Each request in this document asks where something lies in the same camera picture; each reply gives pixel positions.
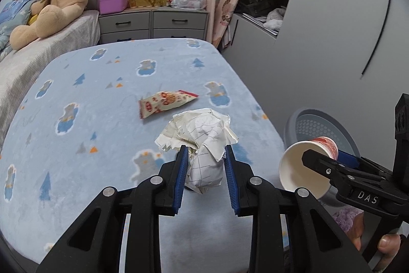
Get red and cream snack packet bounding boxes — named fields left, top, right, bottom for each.
left=138, top=90, right=199, bottom=121

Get white papers stack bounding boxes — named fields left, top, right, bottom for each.
left=243, top=13, right=278, bottom=37

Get grey perforated plastic basket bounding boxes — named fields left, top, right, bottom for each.
left=284, top=107, right=361, bottom=208

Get dark storage basket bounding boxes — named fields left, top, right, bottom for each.
left=238, top=0, right=272, bottom=16

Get person's right hand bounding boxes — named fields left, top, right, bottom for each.
left=347, top=212, right=403, bottom=272

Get grey dresser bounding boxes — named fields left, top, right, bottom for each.
left=98, top=7, right=210, bottom=45

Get blue star-print pillow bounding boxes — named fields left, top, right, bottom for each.
left=0, top=0, right=36, bottom=59

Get pink cartoon-print board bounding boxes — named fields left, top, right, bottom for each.
left=212, top=0, right=242, bottom=48

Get plain pink board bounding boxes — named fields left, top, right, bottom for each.
left=201, top=0, right=219, bottom=41

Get white paper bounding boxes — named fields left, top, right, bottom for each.
left=155, top=107, right=240, bottom=195

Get grey bundled clothes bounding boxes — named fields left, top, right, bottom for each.
left=264, top=6, right=286, bottom=30

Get gold gift box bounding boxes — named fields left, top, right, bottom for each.
left=128, top=0, right=170, bottom=8

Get purple patterned clothing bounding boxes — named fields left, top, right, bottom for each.
left=332, top=207, right=365, bottom=235

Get light blue printed blanket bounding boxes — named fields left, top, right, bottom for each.
left=0, top=38, right=285, bottom=264

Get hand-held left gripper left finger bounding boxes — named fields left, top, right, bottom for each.
left=35, top=145, right=189, bottom=273

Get grey ribbed bedspread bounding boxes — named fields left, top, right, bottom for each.
left=0, top=9, right=100, bottom=139

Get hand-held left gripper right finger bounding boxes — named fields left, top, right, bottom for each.
left=224, top=145, right=368, bottom=273

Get grey wardrobe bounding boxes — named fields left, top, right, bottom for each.
left=220, top=0, right=409, bottom=219

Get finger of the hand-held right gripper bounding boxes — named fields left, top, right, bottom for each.
left=302, top=149, right=393, bottom=197
left=336, top=150, right=395, bottom=181

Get red and white paper cup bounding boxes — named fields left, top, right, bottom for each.
left=279, top=136, right=339, bottom=200

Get purple plastic bin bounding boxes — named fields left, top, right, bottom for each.
left=96, top=0, right=132, bottom=15

